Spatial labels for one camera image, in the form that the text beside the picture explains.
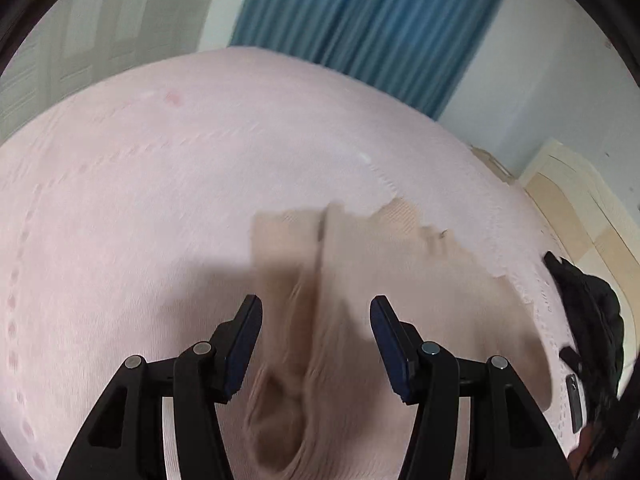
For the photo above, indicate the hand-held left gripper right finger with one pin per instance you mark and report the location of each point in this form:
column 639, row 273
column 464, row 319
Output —
column 392, row 345

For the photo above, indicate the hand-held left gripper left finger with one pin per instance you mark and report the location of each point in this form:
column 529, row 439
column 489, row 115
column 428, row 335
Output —
column 240, row 345

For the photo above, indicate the beige knitted sweater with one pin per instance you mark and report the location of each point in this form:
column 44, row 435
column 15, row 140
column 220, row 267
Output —
column 350, row 270

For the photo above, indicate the pink bed cover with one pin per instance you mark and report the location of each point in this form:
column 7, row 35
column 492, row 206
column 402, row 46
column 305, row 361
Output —
column 125, row 210

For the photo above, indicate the dark smartphone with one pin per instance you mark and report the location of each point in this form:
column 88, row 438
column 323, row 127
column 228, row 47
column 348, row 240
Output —
column 575, row 402

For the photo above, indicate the black bag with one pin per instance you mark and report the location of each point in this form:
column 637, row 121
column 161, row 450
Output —
column 595, row 310

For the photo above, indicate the cream wooden headboard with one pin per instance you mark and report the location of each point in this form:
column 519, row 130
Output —
column 585, row 210

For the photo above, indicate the blue curtain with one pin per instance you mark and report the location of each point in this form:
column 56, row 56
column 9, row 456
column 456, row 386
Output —
column 360, row 20

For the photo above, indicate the white wardrobe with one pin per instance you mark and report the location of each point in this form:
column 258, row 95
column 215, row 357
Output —
column 100, row 35

